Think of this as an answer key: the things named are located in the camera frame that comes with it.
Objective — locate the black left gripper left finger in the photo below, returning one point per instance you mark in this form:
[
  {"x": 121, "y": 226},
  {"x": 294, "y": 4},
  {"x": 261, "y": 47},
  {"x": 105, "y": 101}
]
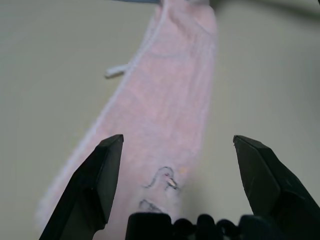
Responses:
[{"x": 90, "y": 190}]

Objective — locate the pink towel with duck embroidery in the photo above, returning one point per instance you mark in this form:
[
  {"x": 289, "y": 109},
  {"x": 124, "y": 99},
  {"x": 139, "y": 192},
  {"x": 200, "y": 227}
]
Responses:
[{"x": 162, "y": 100}]

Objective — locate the folded light blue towel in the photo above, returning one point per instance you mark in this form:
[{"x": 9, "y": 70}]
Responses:
[{"x": 135, "y": 1}]

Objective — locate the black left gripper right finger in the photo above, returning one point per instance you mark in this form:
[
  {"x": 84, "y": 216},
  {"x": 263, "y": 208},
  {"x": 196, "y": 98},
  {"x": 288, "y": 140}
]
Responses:
[{"x": 270, "y": 185}]

